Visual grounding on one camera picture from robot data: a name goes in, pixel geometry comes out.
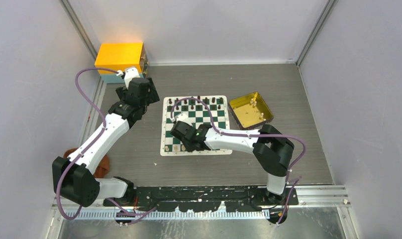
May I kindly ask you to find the gold tin box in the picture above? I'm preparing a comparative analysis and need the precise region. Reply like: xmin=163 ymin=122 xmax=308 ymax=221
xmin=228 ymin=92 xmax=274 ymax=130

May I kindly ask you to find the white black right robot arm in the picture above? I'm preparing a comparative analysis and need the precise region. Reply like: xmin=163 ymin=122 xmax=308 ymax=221
xmin=171 ymin=121 xmax=295 ymax=205

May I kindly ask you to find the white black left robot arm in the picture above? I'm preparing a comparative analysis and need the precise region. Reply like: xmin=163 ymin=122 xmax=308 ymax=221
xmin=52 ymin=77 xmax=159 ymax=207

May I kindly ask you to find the green white chess board mat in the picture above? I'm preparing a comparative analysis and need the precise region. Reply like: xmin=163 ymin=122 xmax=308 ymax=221
xmin=160 ymin=95 xmax=232 ymax=156

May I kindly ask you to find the light blue box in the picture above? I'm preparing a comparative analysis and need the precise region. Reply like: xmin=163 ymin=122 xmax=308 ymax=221
xmin=100 ymin=71 xmax=124 ymax=84

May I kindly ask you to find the yellow box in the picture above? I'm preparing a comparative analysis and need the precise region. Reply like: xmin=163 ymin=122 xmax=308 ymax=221
xmin=95 ymin=42 xmax=148 ymax=74

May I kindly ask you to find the brown cloth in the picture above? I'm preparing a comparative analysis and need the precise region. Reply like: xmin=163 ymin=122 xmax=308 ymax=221
xmin=63 ymin=148 xmax=110 ymax=178

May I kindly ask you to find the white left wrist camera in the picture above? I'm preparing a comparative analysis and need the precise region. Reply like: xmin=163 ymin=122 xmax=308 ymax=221
xmin=116 ymin=67 xmax=140 ymax=89

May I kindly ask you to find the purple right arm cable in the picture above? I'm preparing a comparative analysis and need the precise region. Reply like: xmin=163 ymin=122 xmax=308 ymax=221
xmin=170 ymin=96 xmax=307 ymax=226

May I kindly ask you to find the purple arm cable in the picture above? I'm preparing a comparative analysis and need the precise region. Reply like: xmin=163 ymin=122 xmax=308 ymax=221
xmin=170 ymin=96 xmax=307 ymax=226
xmin=56 ymin=68 xmax=157 ymax=226

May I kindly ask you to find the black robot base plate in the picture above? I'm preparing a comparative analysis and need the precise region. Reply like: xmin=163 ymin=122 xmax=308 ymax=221
xmin=103 ymin=186 xmax=299 ymax=213

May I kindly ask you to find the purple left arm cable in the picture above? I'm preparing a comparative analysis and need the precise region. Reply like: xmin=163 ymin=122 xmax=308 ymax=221
xmin=56 ymin=68 xmax=157 ymax=226

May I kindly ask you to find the aluminium frame rail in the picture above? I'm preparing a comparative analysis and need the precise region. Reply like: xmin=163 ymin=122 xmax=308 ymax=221
xmin=51 ymin=186 xmax=353 ymax=222

